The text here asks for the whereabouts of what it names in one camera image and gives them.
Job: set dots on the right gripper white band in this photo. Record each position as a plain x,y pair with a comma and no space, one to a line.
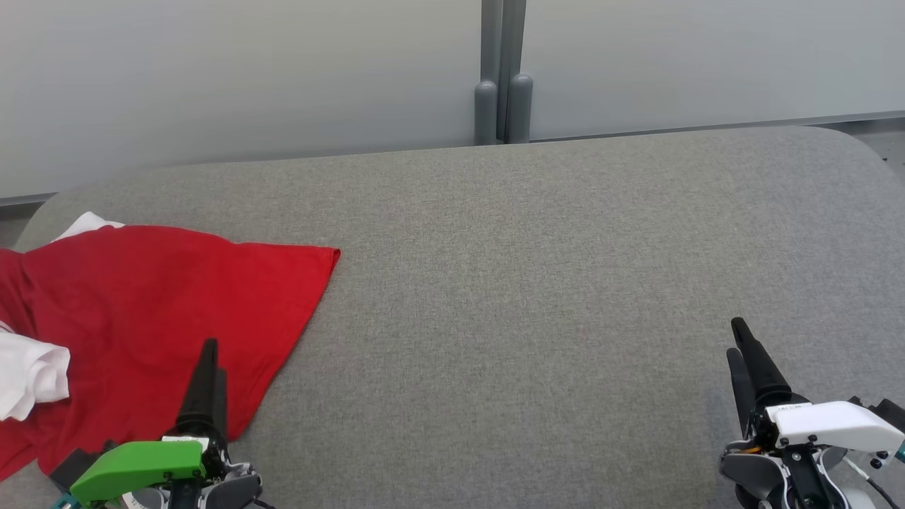
820,424

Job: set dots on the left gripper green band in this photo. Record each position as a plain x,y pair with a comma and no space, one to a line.
141,466

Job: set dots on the red basketball jersey number 23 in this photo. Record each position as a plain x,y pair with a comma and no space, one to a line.
155,297

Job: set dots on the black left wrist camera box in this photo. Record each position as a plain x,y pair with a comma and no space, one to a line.
74,466

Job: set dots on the grey partition post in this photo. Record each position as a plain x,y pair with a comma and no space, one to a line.
520,106
488,106

